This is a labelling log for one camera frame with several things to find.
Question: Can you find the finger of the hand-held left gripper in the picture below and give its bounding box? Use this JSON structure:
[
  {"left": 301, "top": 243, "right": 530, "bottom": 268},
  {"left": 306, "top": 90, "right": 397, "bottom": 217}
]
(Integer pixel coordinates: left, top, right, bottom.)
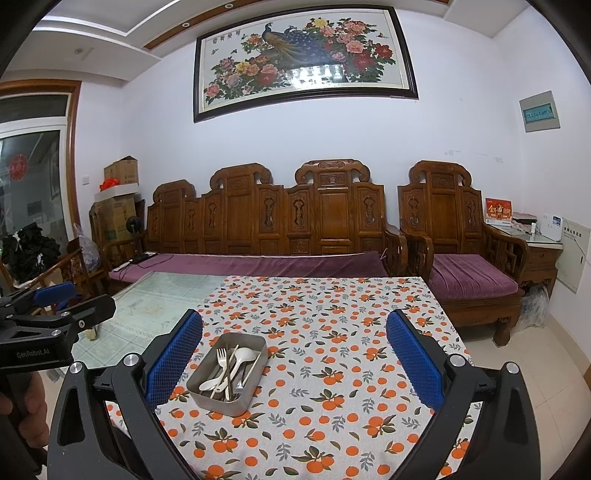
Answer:
[
  {"left": 0, "top": 281, "right": 78, "bottom": 321},
  {"left": 0, "top": 295, "right": 116, "bottom": 342}
]

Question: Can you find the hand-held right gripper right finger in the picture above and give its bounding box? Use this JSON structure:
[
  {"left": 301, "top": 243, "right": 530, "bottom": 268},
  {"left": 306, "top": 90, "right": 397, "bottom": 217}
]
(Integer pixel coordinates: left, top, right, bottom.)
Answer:
[{"left": 385, "top": 309, "right": 555, "bottom": 480}]

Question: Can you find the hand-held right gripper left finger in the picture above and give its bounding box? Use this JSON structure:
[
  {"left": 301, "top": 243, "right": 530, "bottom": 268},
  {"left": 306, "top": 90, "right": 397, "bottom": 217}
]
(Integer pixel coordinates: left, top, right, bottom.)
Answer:
[{"left": 46, "top": 308, "right": 204, "bottom": 480}]

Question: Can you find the white plastic spoon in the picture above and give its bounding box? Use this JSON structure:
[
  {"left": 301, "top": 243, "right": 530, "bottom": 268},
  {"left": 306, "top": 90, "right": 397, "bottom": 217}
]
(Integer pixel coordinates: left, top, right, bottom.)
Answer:
[
  {"left": 198, "top": 360, "right": 241, "bottom": 393},
  {"left": 228, "top": 347, "right": 262, "bottom": 379}
]

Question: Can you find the white plastic fork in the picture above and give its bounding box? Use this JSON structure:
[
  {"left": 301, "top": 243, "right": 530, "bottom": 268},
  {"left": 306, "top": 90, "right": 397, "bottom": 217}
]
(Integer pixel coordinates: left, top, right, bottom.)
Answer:
[{"left": 216, "top": 347, "right": 230, "bottom": 393}]

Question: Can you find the cream chopstick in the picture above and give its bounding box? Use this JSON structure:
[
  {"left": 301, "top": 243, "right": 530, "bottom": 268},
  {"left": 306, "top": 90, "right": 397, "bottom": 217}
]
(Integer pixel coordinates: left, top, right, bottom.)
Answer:
[
  {"left": 211, "top": 344, "right": 240, "bottom": 398},
  {"left": 243, "top": 354, "right": 262, "bottom": 385}
]

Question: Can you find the metal tray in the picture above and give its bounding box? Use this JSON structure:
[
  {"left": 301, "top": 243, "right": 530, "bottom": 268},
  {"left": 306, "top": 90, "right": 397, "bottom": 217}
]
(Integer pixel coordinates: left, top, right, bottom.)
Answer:
[{"left": 186, "top": 333, "right": 269, "bottom": 411}]

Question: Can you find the metal fork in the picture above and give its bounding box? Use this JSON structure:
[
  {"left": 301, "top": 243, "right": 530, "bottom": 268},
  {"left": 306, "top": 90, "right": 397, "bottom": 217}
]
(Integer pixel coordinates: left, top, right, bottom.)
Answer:
[{"left": 233, "top": 355, "right": 252, "bottom": 394}]

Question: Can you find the person's left hand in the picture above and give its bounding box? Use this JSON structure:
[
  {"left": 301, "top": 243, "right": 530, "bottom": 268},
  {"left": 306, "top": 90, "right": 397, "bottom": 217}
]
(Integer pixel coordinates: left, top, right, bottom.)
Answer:
[{"left": 0, "top": 373, "right": 51, "bottom": 431}]

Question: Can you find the light wooden chair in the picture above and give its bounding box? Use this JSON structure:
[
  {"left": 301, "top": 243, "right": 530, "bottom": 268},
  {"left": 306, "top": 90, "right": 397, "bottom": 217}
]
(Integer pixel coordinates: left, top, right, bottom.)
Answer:
[{"left": 9, "top": 244, "right": 112, "bottom": 315}]

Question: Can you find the pile of black clothes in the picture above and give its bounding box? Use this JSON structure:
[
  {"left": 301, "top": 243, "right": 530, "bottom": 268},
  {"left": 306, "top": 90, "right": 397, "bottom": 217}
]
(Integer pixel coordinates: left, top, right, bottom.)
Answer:
[{"left": 0, "top": 222, "right": 63, "bottom": 282}]

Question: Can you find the clear plastic bag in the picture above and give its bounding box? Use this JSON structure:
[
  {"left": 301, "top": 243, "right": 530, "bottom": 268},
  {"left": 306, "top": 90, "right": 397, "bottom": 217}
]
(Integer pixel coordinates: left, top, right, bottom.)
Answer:
[
  {"left": 512, "top": 285, "right": 551, "bottom": 330},
  {"left": 71, "top": 224, "right": 102, "bottom": 273}
]

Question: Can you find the large cardboard box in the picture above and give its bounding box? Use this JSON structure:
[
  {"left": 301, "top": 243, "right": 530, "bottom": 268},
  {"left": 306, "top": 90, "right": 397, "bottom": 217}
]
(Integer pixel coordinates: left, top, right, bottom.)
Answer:
[{"left": 92, "top": 196, "right": 137, "bottom": 245}]

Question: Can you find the square purple armchair cushion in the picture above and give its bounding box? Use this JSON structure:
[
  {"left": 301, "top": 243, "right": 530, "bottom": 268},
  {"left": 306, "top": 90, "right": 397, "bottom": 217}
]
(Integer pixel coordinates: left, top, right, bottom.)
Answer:
[{"left": 429, "top": 254, "right": 520, "bottom": 301}]

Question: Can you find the orange print tablecloth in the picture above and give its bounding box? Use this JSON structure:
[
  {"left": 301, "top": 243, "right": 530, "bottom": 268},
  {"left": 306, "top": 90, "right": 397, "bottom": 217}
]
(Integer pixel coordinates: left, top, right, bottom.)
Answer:
[{"left": 154, "top": 275, "right": 483, "bottom": 480}]

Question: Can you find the white flat box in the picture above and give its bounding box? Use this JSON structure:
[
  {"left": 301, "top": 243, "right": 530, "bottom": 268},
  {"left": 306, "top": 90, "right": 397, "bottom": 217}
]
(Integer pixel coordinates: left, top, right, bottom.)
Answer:
[{"left": 95, "top": 182, "right": 139, "bottom": 202}]

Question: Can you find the long purple bench cushion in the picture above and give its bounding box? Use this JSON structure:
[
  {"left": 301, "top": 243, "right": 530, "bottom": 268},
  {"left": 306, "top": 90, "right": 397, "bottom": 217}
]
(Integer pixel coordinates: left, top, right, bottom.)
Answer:
[{"left": 108, "top": 251, "right": 389, "bottom": 284}]

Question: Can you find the small cardboard box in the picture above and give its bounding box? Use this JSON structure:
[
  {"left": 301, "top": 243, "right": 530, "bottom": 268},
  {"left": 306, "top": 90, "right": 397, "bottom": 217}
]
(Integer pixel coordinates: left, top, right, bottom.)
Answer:
[{"left": 104, "top": 156, "right": 139, "bottom": 185}]

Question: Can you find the carved wooden armchair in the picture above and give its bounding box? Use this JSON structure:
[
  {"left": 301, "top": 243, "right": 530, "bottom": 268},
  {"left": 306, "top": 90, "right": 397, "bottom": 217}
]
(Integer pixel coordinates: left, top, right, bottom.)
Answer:
[{"left": 397, "top": 160, "right": 532, "bottom": 347}]

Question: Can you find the wooden side table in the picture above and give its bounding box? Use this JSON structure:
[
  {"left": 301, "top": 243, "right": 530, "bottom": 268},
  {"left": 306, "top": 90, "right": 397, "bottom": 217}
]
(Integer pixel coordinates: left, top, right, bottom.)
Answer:
[{"left": 508, "top": 231, "right": 565, "bottom": 319}]

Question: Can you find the carved wooden sofa bench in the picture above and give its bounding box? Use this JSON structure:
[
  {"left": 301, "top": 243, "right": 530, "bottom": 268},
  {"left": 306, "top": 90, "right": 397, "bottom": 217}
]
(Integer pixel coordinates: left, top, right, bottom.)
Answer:
[{"left": 99, "top": 159, "right": 409, "bottom": 296}]

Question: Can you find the white router box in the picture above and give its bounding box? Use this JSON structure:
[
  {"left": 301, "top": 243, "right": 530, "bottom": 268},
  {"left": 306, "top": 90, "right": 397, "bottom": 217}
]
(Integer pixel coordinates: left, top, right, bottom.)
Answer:
[{"left": 540, "top": 213, "right": 564, "bottom": 241}]

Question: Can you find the grey electrical panel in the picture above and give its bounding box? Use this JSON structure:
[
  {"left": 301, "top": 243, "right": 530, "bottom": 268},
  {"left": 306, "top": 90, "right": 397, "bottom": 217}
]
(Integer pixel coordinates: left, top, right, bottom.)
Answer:
[{"left": 518, "top": 91, "right": 561, "bottom": 134}]

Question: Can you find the framed peacock flower painting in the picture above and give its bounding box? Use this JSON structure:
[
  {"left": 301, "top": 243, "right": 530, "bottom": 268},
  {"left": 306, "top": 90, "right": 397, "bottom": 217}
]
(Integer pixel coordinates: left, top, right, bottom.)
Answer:
[{"left": 192, "top": 6, "right": 420, "bottom": 124}]

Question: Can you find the wooden door frame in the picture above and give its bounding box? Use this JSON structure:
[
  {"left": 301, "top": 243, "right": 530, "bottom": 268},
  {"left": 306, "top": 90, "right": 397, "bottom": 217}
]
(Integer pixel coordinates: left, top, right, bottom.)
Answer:
[{"left": 0, "top": 79, "right": 83, "bottom": 296}]

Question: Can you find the white wall distribution box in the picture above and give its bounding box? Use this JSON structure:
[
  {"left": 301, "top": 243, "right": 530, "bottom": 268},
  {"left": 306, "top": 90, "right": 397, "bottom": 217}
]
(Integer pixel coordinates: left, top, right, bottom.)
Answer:
[{"left": 556, "top": 216, "right": 587, "bottom": 295}]

